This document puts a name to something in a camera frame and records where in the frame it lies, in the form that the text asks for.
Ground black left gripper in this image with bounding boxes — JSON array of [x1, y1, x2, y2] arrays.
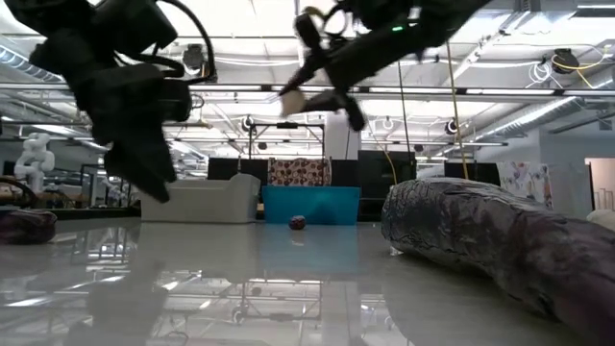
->
[[71, 64, 193, 203]]

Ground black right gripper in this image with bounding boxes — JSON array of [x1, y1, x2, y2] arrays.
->
[[280, 33, 400, 133]]

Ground white building column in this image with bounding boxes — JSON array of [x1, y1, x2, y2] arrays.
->
[[325, 112, 361, 161]]

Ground grey plastic basket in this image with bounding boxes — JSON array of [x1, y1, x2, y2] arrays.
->
[[140, 172, 262, 225]]

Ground brown spotted cloth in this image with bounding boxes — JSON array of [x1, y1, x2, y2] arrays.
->
[[267, 157, 332, 187]]

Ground black partition panel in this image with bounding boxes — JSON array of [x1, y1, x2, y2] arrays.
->
[[207, 157, 269, 182], [331, 150, 418, 222]]

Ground teal plastic basket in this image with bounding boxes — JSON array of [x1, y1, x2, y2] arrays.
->
[[261, 185, 361, 226]]

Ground floral patterned cloth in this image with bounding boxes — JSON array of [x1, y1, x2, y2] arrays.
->
[[497, 161, 554, 209]]

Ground beige door panel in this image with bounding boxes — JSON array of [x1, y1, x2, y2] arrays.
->
[[584, 157, 615, 212]]

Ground black metal frame rig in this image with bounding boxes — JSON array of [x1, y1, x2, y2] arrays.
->
[[248, 122, 327, 160]]

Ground black table frame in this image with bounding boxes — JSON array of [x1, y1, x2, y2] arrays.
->
[[47, 206, 143, 220]]

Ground black ceiling cable reel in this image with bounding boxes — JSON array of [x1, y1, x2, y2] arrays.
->
[[551, 47, 580, 75], [182, 43, 208, 69]]

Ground long yellow hanging cable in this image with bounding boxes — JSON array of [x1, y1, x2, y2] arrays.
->
[[445, 40, 470, 181]]

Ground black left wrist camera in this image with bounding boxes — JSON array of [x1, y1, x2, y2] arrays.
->
[[93, 0, 179, 57]]

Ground silver ventilation duct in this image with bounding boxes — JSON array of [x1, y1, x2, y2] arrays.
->
[[0, 45, 66, 84]]

